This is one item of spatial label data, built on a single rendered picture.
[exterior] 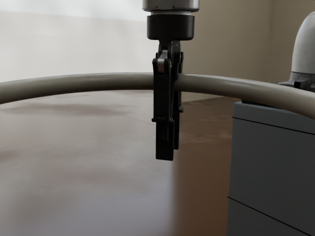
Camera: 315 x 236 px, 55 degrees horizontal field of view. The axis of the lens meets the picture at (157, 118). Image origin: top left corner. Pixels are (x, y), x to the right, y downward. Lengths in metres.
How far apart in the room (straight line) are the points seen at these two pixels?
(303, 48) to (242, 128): 0.35
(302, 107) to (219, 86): 0.13
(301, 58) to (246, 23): 6.31
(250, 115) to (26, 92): 0.87
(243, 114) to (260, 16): 6.78
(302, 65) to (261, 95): 0.77
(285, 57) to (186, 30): 7.60
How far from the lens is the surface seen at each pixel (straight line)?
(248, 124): 1.18
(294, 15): 8.03
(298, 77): 1.20
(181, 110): 0.55
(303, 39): 1.20
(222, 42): 6.84
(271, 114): 1.12
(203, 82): 0.48
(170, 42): 0.46
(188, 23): 0.47
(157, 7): 0.46
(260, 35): 7.93
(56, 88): 0.49
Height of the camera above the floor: 0.99
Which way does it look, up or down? 12 degrees down
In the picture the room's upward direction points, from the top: straight up
